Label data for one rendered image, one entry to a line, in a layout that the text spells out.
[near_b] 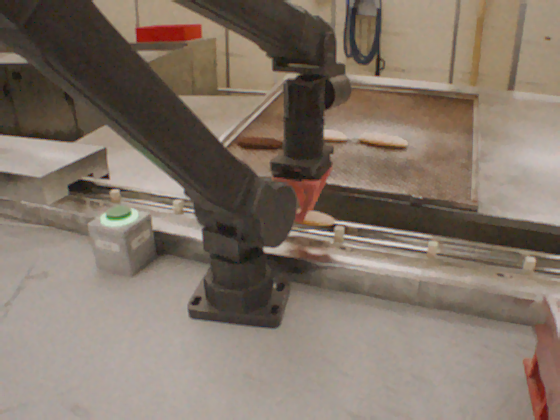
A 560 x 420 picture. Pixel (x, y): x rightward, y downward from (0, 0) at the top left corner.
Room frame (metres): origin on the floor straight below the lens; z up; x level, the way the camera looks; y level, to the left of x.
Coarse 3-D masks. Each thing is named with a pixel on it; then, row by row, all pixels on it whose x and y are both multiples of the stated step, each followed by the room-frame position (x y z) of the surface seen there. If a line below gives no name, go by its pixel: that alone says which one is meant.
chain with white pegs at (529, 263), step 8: (112, 192) 0.75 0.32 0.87; (112, 200) 0.75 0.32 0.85; (176, 200) 0.71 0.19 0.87; (176, 208) 0.71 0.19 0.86; (336, 232) 0.61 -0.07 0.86; (336, 240) 0.61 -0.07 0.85; (432, 248) 0.56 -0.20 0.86; (432, 256) 0.56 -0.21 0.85; (528, 256) 0.52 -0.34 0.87; (528, 264) 0.51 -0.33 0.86; (528, 272) 0.51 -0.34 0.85
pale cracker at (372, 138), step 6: (360, 138) 0.89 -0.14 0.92; (366, 138) 0.89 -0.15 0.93; (372, 138) 0.88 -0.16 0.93; (378, 138) 0.88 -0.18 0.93; (384, 138) 0.88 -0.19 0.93; (390, 138) 0.87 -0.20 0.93; (396, 138) 0.87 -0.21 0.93; (402, 138) 0.88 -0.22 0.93; (378, 144) 0.87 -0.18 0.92; (384, 144) 0.86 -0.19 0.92; (390, 144) 0.86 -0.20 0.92; (396, 144) 0.86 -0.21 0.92; (402, 144) 0.86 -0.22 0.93
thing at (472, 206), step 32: (352, 96) 1.13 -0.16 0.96; (416, 96) 1.12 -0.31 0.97; (448, 96) 1.11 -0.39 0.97; (256, 128) 0.98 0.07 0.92; (352, 128) 0.95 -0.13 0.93; (384, 128) 0.94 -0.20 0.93; (416, 128) 0.94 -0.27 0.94; (448, 128) 0.93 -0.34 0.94; (256, 160) 0.84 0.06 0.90; (352, 160) 0.81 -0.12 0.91; (352, 192) 0.70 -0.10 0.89; (384, 192) 0.68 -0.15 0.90; (416, 192) 0.70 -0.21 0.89; (448, 192) 0.69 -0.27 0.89
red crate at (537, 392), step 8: (528, 360) 0.36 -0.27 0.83; (536, 360) 0.33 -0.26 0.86; (528, 368) 0.35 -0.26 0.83; (536, 368) 0.33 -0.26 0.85; (528, 376) 0.34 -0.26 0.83; (536, 376) 0.33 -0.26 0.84; (528, 384) 0.33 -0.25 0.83; (536, 384) 0.32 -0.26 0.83; (536, 392) 0.31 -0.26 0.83; (544, 392) 0.30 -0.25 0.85; (536, 400) 0.30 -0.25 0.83; (544, 400) 0.28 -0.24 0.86; (536, 408) 0.29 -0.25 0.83; (544, 408) 0.28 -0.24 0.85; (536, 416) 0.28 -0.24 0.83; (544, 416) 0.28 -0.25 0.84
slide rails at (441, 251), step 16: (80, 192) 0.80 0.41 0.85; (96, 192) 0.80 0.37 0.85; (144, 208) 0.73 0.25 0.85; (192, 208) 0.72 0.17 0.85; (352, 240) 0.62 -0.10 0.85; (368, 240) 0.61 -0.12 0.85; (384, 240) 0.61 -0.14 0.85; (400, 240) 0.61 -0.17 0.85; (448, 256) 0.57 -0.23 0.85; (464, 256) 0.56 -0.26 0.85; (480, 256) 0.56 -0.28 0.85; (496, 256) 0.56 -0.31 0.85; (544, 272) 0.52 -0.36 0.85
